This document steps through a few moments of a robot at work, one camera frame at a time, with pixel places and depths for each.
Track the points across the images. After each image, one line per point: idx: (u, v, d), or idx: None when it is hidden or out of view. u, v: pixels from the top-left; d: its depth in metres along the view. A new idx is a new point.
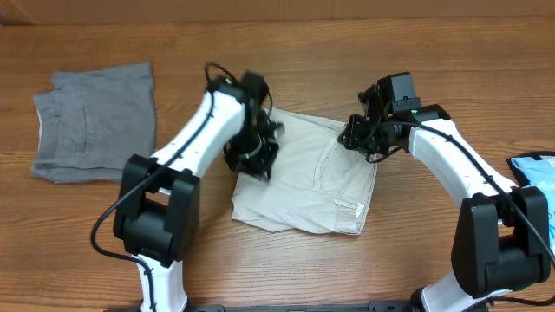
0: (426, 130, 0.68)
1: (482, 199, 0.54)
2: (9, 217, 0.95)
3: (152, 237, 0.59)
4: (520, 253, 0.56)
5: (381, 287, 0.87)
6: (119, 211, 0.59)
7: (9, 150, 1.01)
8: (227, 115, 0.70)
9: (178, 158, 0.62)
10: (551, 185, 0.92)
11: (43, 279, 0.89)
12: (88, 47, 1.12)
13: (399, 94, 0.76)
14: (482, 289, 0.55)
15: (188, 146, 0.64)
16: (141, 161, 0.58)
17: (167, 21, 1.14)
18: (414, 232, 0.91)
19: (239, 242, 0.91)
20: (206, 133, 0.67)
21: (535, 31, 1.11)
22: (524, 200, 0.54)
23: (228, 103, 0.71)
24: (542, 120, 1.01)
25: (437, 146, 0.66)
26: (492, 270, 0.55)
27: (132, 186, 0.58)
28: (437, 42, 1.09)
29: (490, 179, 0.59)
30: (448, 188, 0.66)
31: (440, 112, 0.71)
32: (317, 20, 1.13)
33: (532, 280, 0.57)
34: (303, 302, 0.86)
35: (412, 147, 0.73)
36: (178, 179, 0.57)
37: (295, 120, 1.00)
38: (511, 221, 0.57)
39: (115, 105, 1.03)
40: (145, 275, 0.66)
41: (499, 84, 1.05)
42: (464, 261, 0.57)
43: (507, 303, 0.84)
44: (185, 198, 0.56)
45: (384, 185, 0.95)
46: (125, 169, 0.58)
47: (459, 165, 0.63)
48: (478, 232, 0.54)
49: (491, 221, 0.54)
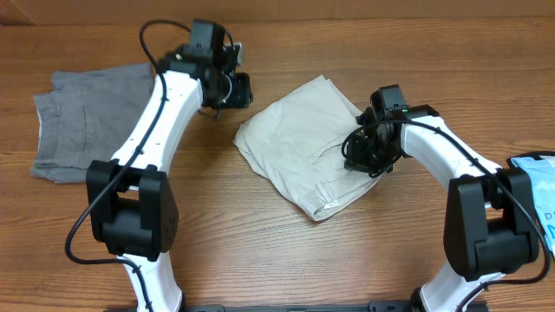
0: (415, 125, 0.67)
1: (468, 179, 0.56)
2: (9, 217, 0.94)
3: (131, 237, 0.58)
4: (511, 233, 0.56)
5: (381, 287, 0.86)
6: (94, 218, 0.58)
7: (8, 150, 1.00)
8: (182, 94, 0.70)
9: (139, 154, 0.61)
10: (551, 185, 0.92)
11: (43, 279, 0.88)
12: (88, 47, 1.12)
13: (389, 101, 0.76)
14: (473, 269, 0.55)
15: (147, 138, 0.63)
16: (102, 167, 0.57)
17: (167, 21, 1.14)
18: (414, 232, 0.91)
19: (238, 242, 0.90)
20: (165, 120, 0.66)
21: (534, 31, 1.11)
22: (508, 181, 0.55)
23: (181, 83, 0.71)
24: (541, 120, 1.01)
25: (426, 137, 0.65)
26: (482, 250, 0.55)
27: (97, 193, 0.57)
28: (437, 43, 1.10)
29: (476, 161, 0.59)
30: (440, 178, 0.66)
31: (428, 110, 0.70)
32: (317, 20, 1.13)
33: (522, 261, 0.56)
34: (303, 302, 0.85)
35: (403, 144, 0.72)
36: (143, 178, 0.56)
37: (297, 97, 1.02)
38: (499, 204, 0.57)
39: (115, 105, 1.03)
40: (133, 274, 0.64)
41: (499, 85, 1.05)
42: (455, 241, 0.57)
43: (508, 303, 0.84)
44: (153, 195, 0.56)
45: (384, 185, 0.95)
46: (88, 179, 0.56)
47: (447, 151, 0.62)
48: (465, 210, 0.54)
49: (477, 199, 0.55)
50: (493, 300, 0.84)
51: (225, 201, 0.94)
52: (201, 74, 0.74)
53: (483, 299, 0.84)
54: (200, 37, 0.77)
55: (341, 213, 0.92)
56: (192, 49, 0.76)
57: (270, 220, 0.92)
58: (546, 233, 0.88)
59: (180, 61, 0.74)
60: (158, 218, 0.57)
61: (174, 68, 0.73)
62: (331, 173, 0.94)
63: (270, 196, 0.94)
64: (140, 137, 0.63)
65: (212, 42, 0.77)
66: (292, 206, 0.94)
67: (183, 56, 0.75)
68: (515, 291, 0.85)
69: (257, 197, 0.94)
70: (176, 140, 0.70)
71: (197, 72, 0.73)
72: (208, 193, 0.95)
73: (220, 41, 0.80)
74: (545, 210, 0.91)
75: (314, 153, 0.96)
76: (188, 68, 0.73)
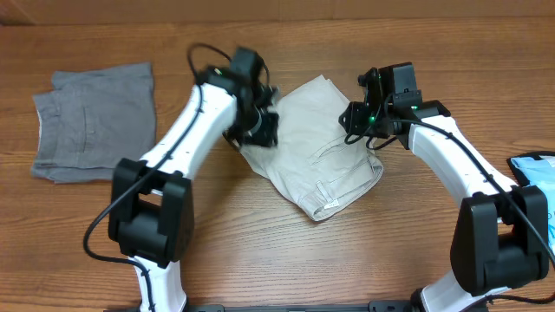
0: (426, 127, 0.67)
1: (481, 198, 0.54)
2: (9, 217, 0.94)
3: (146, 240, 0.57)
4: (520, 252, 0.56)
5: (381, 287, 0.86)
6: (112, 216, 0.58)
7: (8, 150, 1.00)
8: (217, 108, 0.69)
9: (167, 159, 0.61)
10: (551, 185, 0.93)
11: (43, 279, 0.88)
12: (89, 47, 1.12)
13: (400, 87, 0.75)
14: (481, 288, 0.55)
15: (178, 146, 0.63)
16: (130, 165, 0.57)
17: (167, 21, 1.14)
18: (414, 232, 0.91)
19: (238, 242, 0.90)
20: (195, 133, 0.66)
21: (534, 31, 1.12)
22: (523, 200, 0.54)
23: (218, 97, 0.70)
24: (541, 120, 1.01)
25: (438, 144, 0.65)
26: (491, 269, 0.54)
27: (121, 191, 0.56)
28: (437, 42, 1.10)
29: (490, 178, 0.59)
30: (447, 184, 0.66)
31: (439, 107, 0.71)
32: (317, 20, 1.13)
33: (531, 278, 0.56)
34: (303, 302, 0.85)
35: (412, 144, 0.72)
36: (168, 183, 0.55)
37: (301, 97, 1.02)
38: (510, 219, 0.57)
39: (115, 105, 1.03)
40: (142, 276, 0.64)
41: (499, 84, 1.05)
42: (464, 258, 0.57)
43: (507, 303, 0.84)
44: (175, 201, 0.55)
45: (384, 185, 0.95)
46: (114, 175, 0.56)
47: (458, 161, 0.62)
48: (478, 232, 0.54)
49: (490, 221, 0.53)
50: None
51: (225, 201, 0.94)
52: (238, 92, 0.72)
53: None
54: (241, 62, 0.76)
55: (341, 214, 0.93)
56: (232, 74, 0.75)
57: (270, 220, 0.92)
58: None
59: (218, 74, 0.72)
60: (176, 225, 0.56)
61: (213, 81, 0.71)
62: (333, 174, 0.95)
63: (270, 197, 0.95)
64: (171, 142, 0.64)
65: (251, 68, 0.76)
66: (292, 206, 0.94)
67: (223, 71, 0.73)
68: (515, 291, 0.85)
69: (257, 197, 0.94)
70: (204, 154, 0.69)
71: (234, 88, 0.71)
72: (208, 194, 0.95)
73: (259, 71, 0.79)
74: None
75: (314, 153, 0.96)
76: (225, 84, 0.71)
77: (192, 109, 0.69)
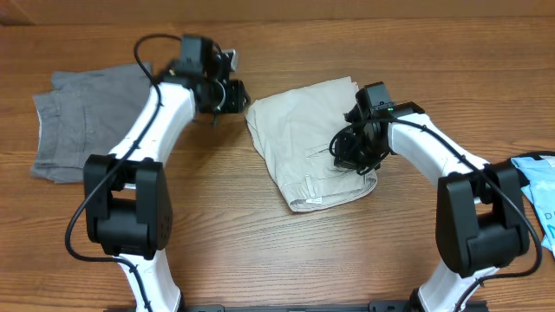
0: (401, 123, 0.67)
1: (457, 178, 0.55)
2: (9, 217, 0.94)
3: (126, 233, 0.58)
4: (500, 228, 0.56)
5: (381, 287, 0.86)
6: (89, 214, 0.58)
7: (9, 150, 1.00)
8: (176, 101, 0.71)
9: (136, 149, 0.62)
10: (551, 185, 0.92)
11: (43, 279, 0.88)
12: (88, 47, 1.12)
13: (375, 100, 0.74)
14: (467, 267, 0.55)
15: (144, 135, 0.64)
16: (99, 161, 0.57)
17: (167, 21, 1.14)
18: (414, 232, 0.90)
19: (238, 242, 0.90)
20: (161, 120, 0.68)
21: (534, 31, 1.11)
22: (496, 175, 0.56)
23: (176, 90, 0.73)
24: (541, 120, 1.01)
25: (414, 135, 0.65)
26: (474, 246, 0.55)
27: (93, 186, 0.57)
28: (437, 43, 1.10)
29: (463, 158, 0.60)
30: (427, 174, 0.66)
31: (414, 107, 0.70)
32: (317, 20, 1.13)
33: (514, 253, 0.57)
34: (303, 302, 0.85)
35: (391, 142, 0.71)
36: (139, 170, 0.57)
37: (308, 90, 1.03)
38: (487, 198, 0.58)
39: (115, 105, 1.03)
40: (131, 273, 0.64)
41: (499, 84, 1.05)
42: (447, 240, 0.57)
43: (507, 303, 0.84)
44: (149, 185, 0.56)
45: (384, 185, 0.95)
46: (84, 172, 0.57)
47: (434, 149, 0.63)
48: (455, 210, 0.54)
49: (466, 198, 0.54)
50: (493, 300, 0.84)
51: (225, 201, 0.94)
52: (194, 86, 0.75)
53: (483, 299, 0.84)
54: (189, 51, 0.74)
55: (342, 213, 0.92)
56: (184, 65, 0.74)
57: (270, 220, 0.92)
58: (546, 233, 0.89)
59: (173, 74, 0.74)
60: (155, 211, 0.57)
61: (169, 79, 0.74)
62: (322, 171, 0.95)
63: (270, 196, 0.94)
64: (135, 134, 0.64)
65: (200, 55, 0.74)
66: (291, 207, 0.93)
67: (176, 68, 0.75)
68: (515, 291, 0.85)
69: (257, 197, 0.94)
70: (171, 145, 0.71)
71: (191, 85, 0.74)
72: (208, 194, 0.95)
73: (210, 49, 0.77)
74: (545, 210, 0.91)
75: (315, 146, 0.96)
76: (181, 81, 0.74)
77: (151, 104, 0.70)
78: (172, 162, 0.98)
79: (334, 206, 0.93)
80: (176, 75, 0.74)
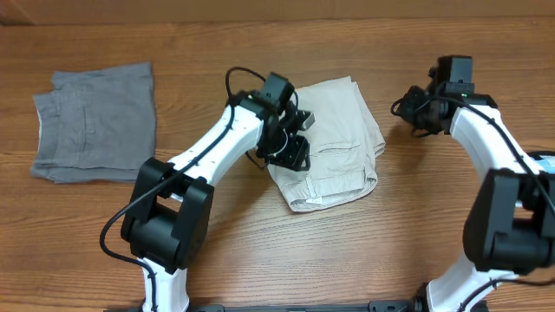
0: (470, 111, 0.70)
1: (508, 173, 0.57)
2: (9, 217, 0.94)
3: (159, 242, 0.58)
4: (534, 235, 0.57)
5: (381, 287, 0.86)
6: (130, 212, 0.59)
7: (9, 150, 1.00)
8: (246, 129, 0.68)
9: (194, 165, 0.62)
10: None
11: (43, 279, 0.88)
12: (89, 47, 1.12)
13: (454, 77, 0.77)
14: (486, 257, 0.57)
15: (206, 153, 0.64)
16: (158, 165, 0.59)
17: (167, 21, 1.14)
18: (414, 232, 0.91)
19: (239, 242, 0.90)
20: (226, 142, 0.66)
21: (534, 31, 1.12)
22: (548, 184, 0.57)
23: (249, 117, 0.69)
24: (541, 120, 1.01)
25: (479, 126, 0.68)
26: (500, 240, 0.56)
27: (145, 188, 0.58)
28: (436, 42, 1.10)
29: (520, 159, 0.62)
30: (477, 163, 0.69)
31: (488, 100, 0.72)
32: (317, 20, 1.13)
33: (538, 264, 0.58)
34: (303, 302, 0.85)
35: (453, 127, 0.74)
36: (192, 187, 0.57)
37: (321, 90, 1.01)
38: (530, 204, 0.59)
39: (116, 105, 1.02)
40: (149, 278, 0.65)
41: (499, 84, 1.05)
42: (476, 229, 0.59)
43: (507, 303, 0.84)
44: (197, 204, 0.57)
45: (385, 185, 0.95)
46: (141, 171, 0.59)
47: (495, 144, 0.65)
48: (495, 198, 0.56)
49: (511, 193, 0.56)
50: (493, 300, 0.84)
51: (225, 201, 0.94)
52: (265, 118, 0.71)
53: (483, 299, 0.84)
54: (271, 87, 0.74)
55: (341, 213, 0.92)
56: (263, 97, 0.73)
57: (270, 220, 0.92)
58: None
59: (251, 99, 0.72)
60: (192, 230, 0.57)
61: (244, 105, 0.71)
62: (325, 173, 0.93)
63: (270, 196, 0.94)
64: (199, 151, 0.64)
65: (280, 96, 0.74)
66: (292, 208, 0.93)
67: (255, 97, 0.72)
68: (515, 291, 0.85)
69: (257, 197, 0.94)
70: (228, 165, 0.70)
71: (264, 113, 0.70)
72: None
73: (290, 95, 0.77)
74: None
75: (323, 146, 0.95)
76: (255, 108, 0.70)
77: (222, 126, 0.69)
78: None
79: (334, 206, 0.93)
80: (251, 104, 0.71)
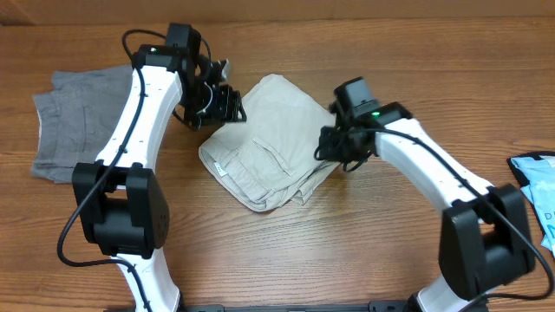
0: (392, 134, 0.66)
1: (461, 209, 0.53)
2: (9, 217, 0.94)
3: (123, 235, 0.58)
4: (506, 250, 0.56)
5: (381, 287, 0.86)
6: (83, 221, 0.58)
7: (9, 150, 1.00)
8: (161, 89, 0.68)
9: (123, 153, 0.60)
10: (551, 185, 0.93)
11: (43, 279, 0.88)
12: (88, 47, 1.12)
13: (355, 100, 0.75)
14: (474, 293, 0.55)
15: (130, 136, 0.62)
16: (86, 170, 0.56)
17: (167, 21, 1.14)
18: (413, 232, 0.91)
19: (238, 242, 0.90)
20: (147, 112, 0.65)
21: (534, 31, 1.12)
22: (501, 201, 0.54)
23: (161, 78, 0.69)
24: (541, 120, 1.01)
25: (407, 150, 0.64)
26: (480, 274, 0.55)
27: (83, 196, 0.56)
28: (437, 43, 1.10)
29: (465, 182, 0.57)
30: (424, 194, 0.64)
31: (401, 112, 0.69)
32: (317, 20, 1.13)
33: (521, 273, 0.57)
34: (303, 302, 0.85)
35: (380, 152, 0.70)
36: (129, 177, 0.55)
37: (275, 93, 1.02)
38: (490, 219, 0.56)
39: (115, 106, 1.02)
40: (129, 273, 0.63)
41: (499, 84, 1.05)
42: (452, 267, 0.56)
43: (507, 303, 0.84)
44: (140, 192, 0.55)
45: (384, 185, 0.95)
46: (73, 182, 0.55)
47: (432, 169, 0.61)
48: (462, 243, 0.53)
49: (473, 230, 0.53)
50: (493, 300, 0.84)
51: (224, 201, 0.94)
52: (179, 67, 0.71)
53: None
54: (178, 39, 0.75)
55: (340, 215, 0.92)
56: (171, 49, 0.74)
57: (270, 220, 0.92)
58: (547, 233, 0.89)
59: (155, 53, 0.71)
60: (148, 216, 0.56)
61: (150, 61, 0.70)
62: (280, 182, 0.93)
63: None
64: (122, 135, 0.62)
65: (188, 42, 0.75)
66: (292, 208, 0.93)
67: (158, 48, 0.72)
68: (516, 291, 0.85)
69: None
70: (162, 132, 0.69)
71: (174, 64, 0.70)
72: (210, 195, 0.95)
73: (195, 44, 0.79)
74: (545, 211, 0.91)
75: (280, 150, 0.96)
76: (165, 62, 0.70)
77: (136, 94, 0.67)
78: (172, 162, 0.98)
79: (334, 207, 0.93)
80: (157, 56, 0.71)
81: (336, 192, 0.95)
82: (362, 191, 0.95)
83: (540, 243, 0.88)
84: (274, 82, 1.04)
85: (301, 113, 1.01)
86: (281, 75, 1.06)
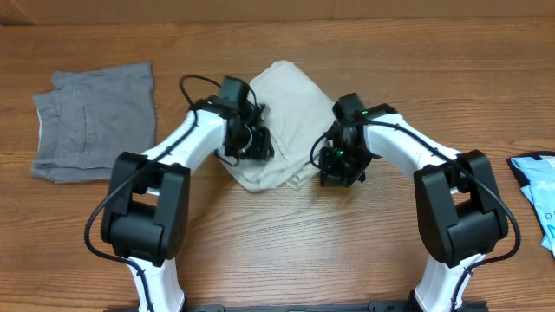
0: (376, 124, 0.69)
1: (431, 170, 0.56)
2: (9, 217, 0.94)
3: (142, 237, 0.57)
4: (479, 214, 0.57)
5: (381, 287, 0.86)
6: (107, 210, 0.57)
7: (9, 150, 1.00)
8: (210, 129, 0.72)
9: (167, 154, 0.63)
10: (551, 185, 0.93)
11: (43, 279, 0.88)
12: (88, 47, 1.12)
13: (349, 110, 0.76)
14: (451, 256, 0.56)
15: (177, 146, 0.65)
16: (130, 158, 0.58)
17: (167, 21, 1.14)
18: (413, 232, 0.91)
19: (238, 242, 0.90)
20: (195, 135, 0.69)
21: (534, 31, 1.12)
22: (469, 165, 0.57)
23: (211, 121, 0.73)
24: (542, 120, 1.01)
25: (388, 134, 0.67)
26: (455, 234, 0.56)
27: (120, 183, 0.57)
28: (437, 43, 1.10)
29: (436, 150, 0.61)
30: (408, 173, 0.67)
31: (387, 108, 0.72)
32: (317, 20, 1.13)
33: (496, 237, 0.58)
34: (303, 302, 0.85)
35: (368, 144, 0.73)
36: (167, 172, 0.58)
37: (289, 81, 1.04)
38: (465, 187, 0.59)
39: (116, 106, 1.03)
40: (138, 276, 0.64)
41: (499, 84, 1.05)
42: (430, 231, 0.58)
43: (507, 303, 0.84)
44: (176, 187, 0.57)
45: (384, 185, 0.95)
46: (116, 165, 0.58)
47: (409, 145, 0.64)
48: (434, 198, 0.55)
49: (442, 188, 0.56)
50: (493, 300, 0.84)
51: (225, 201, 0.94)
52: (228, 117, 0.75)
53: (482, 299, 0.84)
54: (230, 92, 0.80)
55: (340, 214, 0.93)
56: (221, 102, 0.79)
57: (270, 220, 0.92)
58: (547, 233, 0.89)
59: (211, 104, 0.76)
60: (175, 214, 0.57)
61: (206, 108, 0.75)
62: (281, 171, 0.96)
63: (270, 197, 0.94)
64: (169, 143, 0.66)
65: (238, 98, 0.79)
66: (292, 207, 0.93)
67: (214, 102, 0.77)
68: (515, 291, 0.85)
69: (257, 197, 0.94)
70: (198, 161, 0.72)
71: (225, 114, 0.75)
72: (210, 195, 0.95)
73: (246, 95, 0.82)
74: (545, 211, 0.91)
75: (283, 145, 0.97)
76: (217, 110, 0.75)
77: (186, 124, 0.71)
78: None
79: (334, 207, 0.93)
80: (212, 107, 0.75)
81: (336, 191, 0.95)
82: (362, 191, 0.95)
83: (540, 243, 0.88)
84: (284, 69, 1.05)
85: (307, 100, 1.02)
86: (291, 62, 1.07)
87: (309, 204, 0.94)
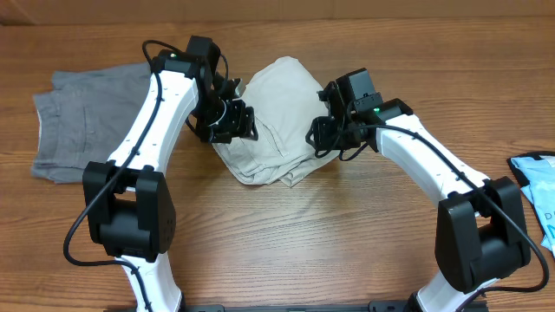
0: (392, 130, 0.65)
1: (458, 199, 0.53)
2: (9, 217, 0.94)
3: (129, 238, 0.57)
4: (502, 244, 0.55)
5: (381, 287, 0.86)
6: (91, 221, 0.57)
7: (9, 150, 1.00)
8: (178, 94, 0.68)
9: (135, 155, 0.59)
10: (551, 185, 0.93)
11: (43, 279, 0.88)
12: (88, 47, 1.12)
13: (358, 94, 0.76)
14: (470, 285, 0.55)
15: (143, 138, 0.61)
16: (97, 170, 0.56)
17: (167, 21, 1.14)
18: (414, 232, 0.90)
19: (238, 242, 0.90)
20: (162, 116, 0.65)
21: (534, 30, 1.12)
22: (497, 194, 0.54)
23: (178, 83, 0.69)
24: (542, 120, 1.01)
25: (406, 146, 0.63)
26: (477, 265, 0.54)
27: (94, 198, 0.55)
28: (437, 42, 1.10)
29: (462, 175, 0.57)
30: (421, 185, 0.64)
31: (401, 107, 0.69)
32: (317, 20, 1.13)
33: (517, 265, 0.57)
34: (303, 302, 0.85)
35: (381, 146, 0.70)
36: (140, 179, 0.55)
37: (290, 78, 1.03)
38: (487, 212, 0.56)
39: (115, 105, 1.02)
40: (132, 275, 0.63)
41: (499, 84, 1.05)
42: (448, 260, 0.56)
43: (507, 303, 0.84)
44: (150, 195, 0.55)
45: (384, 185, 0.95)
46: (84, 182, 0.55)
47: (430, 164, 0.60)
48: (458, 230, 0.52)
49: (469, 222, 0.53)
50: (493, 300, 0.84)
51: (225, 201, 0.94)
52: (197, 73, 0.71)
53: (483, 299, 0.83)
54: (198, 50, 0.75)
55: (340, 214, 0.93)
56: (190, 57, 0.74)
57: (270, 220, 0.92)
58: (547, 233, 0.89)
59: (174, 59, 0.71)
60: (157, 219, 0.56)
61: (170, 67, 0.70)
62: (280, 171, 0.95)
63: (270, 197, 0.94)
64: (135, 137, 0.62)
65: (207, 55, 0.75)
66: (292, 207, 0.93)
67: (177, 54, 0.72)
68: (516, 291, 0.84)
69: (257, 197, 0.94)
70: (174, 138, 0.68)
71: (192, 71, 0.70)
72: (211, 195, 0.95)
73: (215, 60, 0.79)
74: (545, 211, 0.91)
75: (277, 143, 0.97)
76: (183, 68, 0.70)
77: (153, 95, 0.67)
78: (173, 162, 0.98)
79: (334, 207, 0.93)
80: (179, 63, 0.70)
81: (335, 191, 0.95)
82: (362, 191, 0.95)
83: (540, 243, 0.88)
84: (286, 66, 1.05)
85: (308, 98, 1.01)
86: (296, 60, 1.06)
87: (309, 204, 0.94)
